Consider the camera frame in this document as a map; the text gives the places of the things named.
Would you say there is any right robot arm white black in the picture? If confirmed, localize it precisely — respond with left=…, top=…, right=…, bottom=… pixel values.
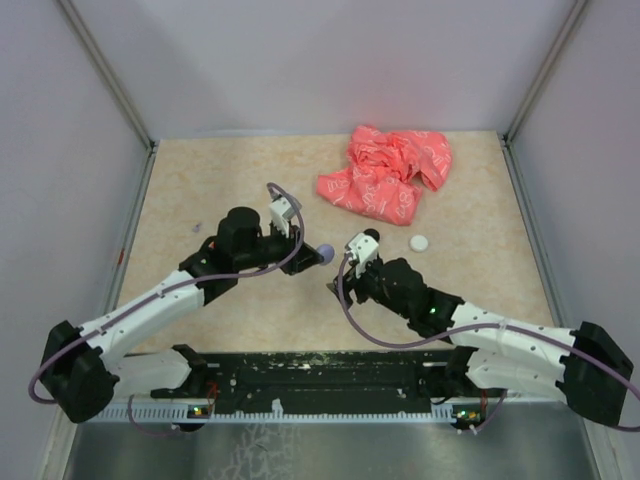
left=327, top=258, right=639, bottom=430

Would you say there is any white earbud charging case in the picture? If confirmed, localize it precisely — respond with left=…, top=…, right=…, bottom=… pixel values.
left=409, top=235, right=429, bottom=253

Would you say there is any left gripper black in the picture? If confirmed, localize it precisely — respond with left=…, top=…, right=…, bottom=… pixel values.
left=236, top=217, right=324, bottom=276

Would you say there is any black earbud charging case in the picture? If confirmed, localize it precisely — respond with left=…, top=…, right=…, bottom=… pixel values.
left=364, top=228, right=380, bottom=242

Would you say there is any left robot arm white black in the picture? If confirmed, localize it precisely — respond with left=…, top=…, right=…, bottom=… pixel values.
left=39, top=198, right=334, bottom=424

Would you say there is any purple cable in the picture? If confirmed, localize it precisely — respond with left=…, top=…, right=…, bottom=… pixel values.
left=337, top=252, right=640, bottom=433
left=27, top=182, right=306, bottom=403

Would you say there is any white slotted cable duct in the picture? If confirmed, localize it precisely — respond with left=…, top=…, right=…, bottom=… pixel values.
left=93, top=400, right=470, bottom=424

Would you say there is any right aluminium frame post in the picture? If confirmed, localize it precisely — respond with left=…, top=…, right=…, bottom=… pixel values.
left=501, top=0, right=589, bottom=146

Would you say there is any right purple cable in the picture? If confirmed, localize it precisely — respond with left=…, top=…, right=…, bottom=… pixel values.
left=337, top=252, right=640, bottom=433

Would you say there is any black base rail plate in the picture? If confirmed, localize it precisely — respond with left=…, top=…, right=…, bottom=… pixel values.
left=149, top=349, right=506, bottom=416

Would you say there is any left aluminium frame post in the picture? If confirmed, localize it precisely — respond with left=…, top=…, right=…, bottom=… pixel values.
left=55, top=0, right=157, bottom=150

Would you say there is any crumpled pink printed cloth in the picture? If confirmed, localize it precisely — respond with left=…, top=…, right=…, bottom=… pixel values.
left=316, top=125, right=453, bottom=226

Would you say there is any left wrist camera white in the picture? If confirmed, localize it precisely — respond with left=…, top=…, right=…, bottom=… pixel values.
left=269, top=196, right=300, bottom=238

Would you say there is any purple earbud charging case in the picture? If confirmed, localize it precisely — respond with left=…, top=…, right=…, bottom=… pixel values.
left=317, top=244, right=335, bottom=265

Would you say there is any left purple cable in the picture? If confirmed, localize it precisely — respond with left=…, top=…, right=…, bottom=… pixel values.
left=27, top=182, right=306, bottom=403

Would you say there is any aluminium frame post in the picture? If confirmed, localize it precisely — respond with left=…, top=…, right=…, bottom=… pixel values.
left=501, top=0, right=589, bottom=146
left=55, top=0, right=157, bottom=150

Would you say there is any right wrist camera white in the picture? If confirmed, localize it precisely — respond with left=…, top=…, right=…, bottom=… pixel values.
left=346, top=231, right=379, bottom=263

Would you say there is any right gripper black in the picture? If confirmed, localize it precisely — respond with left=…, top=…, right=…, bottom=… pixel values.
left=328, top=256, right=412, bottom=319

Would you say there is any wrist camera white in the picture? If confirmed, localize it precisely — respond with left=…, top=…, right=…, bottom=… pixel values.
left=269, top=196, right=300, bottom=238
left=346, top=231, right=379, bottom=263

